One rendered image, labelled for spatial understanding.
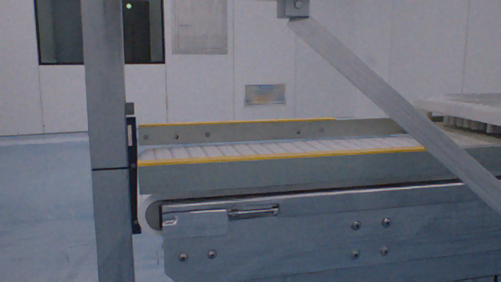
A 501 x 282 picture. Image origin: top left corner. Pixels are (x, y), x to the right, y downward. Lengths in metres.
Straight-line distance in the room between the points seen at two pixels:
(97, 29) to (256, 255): 0.43
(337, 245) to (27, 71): 5.11
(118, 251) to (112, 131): 0.21
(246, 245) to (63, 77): 5.04
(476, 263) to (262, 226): 0.35
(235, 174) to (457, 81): 4.66
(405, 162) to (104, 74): 0.47
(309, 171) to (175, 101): 5.13
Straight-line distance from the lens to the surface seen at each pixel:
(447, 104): 0.81
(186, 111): 5.66
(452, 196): 0.63
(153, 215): 0.51
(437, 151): 0.50
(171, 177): 0.49
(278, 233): 0.54
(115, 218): 0.81
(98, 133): 0.77
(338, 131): 0.83
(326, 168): 0.53
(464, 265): 0.74
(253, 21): 5.88
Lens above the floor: 0.95
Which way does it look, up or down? 10 degrees down
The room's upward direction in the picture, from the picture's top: straight up
